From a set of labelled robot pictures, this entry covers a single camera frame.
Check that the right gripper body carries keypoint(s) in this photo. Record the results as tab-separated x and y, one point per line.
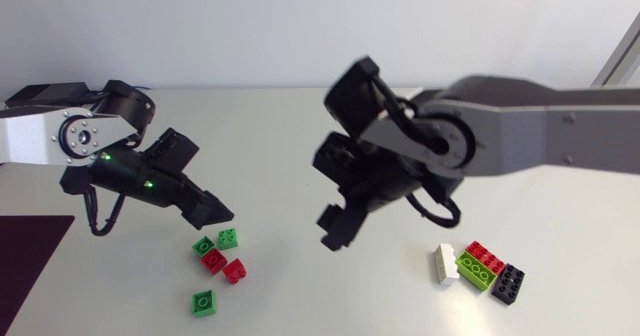
390	181

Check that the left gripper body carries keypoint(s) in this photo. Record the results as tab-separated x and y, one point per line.
130	178

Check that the red small toy brick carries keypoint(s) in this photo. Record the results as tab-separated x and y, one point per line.
234	271
214	261

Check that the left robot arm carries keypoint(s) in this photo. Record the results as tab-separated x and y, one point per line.
30	136

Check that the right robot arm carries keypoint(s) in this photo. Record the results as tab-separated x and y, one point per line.
550	136

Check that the green small toy brick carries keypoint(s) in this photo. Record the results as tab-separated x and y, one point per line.
204	303
228	238
203	246

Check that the white large toy brick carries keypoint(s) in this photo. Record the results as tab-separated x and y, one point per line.
446	266

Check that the red large toy brick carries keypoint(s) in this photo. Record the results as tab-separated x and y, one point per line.
487	258

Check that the lime green large toy brick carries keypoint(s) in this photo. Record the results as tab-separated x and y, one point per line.
475	272

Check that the dark mat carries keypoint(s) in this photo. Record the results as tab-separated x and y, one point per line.
27	256

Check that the black large toy brick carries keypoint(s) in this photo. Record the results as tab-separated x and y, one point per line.
508	284

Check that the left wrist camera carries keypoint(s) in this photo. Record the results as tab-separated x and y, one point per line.
170	148

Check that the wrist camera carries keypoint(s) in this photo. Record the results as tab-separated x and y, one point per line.
170	148
331	156

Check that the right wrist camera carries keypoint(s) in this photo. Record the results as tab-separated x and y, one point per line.
331	156

